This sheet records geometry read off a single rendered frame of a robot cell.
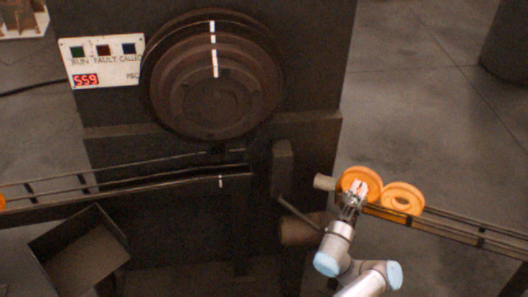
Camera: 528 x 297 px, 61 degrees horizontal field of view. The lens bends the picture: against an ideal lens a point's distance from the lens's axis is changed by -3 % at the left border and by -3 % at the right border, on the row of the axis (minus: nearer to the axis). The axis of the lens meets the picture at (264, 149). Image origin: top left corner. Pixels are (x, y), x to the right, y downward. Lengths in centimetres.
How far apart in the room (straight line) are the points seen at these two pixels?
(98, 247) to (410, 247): 155
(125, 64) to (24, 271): 134
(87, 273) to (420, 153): 211
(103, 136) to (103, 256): 42
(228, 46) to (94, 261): 87
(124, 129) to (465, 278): 176
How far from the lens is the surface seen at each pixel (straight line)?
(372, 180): 168
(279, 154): 169
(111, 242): 174
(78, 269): 172
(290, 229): 181
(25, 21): 439
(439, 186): 287
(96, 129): 176
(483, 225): 178
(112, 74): 160
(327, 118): 175
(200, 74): 132
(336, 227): 157
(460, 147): 319
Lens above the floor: 198
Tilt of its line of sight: 44 degrees down
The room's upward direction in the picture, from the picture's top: 2 degrees clockwise
